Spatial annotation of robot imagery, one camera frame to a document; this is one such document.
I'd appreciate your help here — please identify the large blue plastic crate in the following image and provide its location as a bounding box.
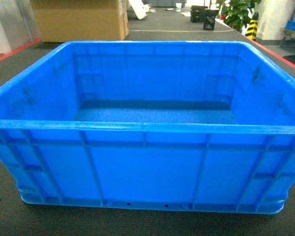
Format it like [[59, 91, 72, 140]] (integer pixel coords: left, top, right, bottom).
[[0, 41, 295, 214]]

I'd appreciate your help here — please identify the large cardboard box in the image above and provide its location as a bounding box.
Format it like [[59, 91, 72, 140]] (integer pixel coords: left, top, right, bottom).
[[30, 0, 129, 43]]

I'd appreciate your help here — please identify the black crate stack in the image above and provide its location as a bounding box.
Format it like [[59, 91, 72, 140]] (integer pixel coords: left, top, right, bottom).
[[190, 5, 219, 30]]

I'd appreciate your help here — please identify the white paper cup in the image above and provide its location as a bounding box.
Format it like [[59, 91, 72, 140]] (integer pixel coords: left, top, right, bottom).
[[176, 2, 182, 12]]

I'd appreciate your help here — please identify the yellow black striped bollard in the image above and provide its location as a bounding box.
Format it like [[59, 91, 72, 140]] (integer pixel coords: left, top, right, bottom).
[[245, 12, 259, 41]]

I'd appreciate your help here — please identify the green potted plant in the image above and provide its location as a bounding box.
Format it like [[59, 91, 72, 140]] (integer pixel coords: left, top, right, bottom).
[[216, 0, 261, 33]]

